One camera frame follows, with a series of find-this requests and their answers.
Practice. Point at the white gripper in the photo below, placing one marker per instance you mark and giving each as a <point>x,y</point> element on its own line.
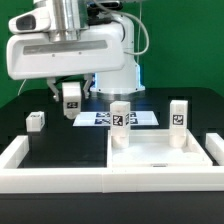
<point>31,56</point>

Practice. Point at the white square table top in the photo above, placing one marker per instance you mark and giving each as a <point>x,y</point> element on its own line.
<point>150,148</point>

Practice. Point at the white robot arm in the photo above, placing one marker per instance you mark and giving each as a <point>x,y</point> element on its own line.
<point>61,38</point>

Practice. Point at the white sheet with tags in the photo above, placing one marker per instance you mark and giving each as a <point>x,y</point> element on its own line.
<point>137,118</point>

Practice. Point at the white U-shaped fence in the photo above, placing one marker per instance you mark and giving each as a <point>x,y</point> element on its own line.
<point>14,180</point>

